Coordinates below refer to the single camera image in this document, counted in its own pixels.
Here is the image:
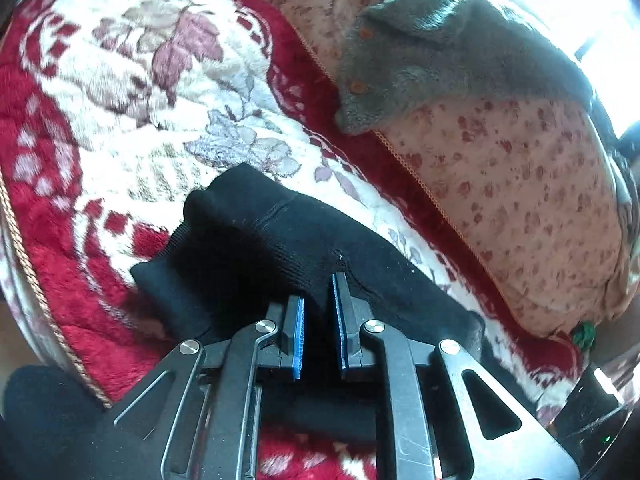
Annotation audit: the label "red white floral blanket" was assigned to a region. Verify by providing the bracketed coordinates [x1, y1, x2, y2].
[1, 0, 579, 479]

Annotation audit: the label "grey fleece garment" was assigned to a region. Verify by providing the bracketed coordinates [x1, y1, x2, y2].
[336, 0, 594, 134]

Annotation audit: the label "black knit pants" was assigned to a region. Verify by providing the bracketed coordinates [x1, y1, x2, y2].
[0, 161, 539, 480]

